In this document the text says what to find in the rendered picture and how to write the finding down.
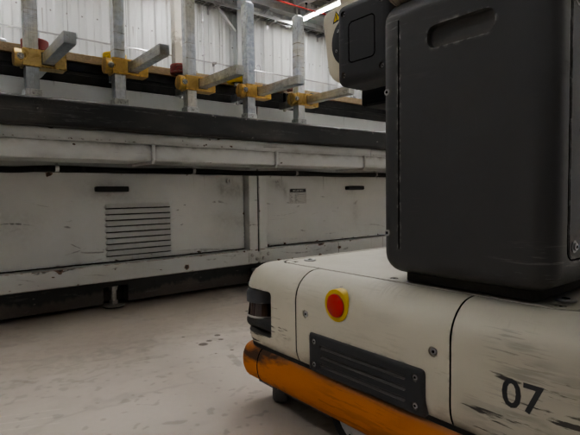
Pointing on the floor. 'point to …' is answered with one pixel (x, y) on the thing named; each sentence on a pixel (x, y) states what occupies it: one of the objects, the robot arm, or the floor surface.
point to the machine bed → (168, 209)
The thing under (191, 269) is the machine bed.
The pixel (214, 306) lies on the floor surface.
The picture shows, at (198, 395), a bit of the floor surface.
